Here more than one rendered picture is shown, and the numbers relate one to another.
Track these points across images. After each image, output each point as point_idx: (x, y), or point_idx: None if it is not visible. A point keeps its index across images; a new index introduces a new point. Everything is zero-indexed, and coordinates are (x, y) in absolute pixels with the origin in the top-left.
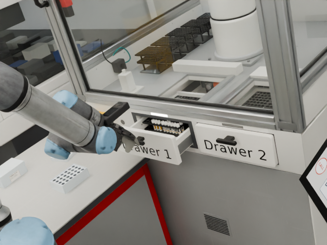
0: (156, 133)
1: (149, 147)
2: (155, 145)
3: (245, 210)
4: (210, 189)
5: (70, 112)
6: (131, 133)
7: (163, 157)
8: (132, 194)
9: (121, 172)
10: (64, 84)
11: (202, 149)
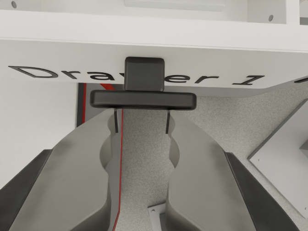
0: (261, 33)
1: (171, 74)
2: (213, 70)
3: None
4: None
5: None
6: (288, 219)
7: (215, 83)
8: (89, 118)
9: (65, 123)
10: None
11: (301, 10)
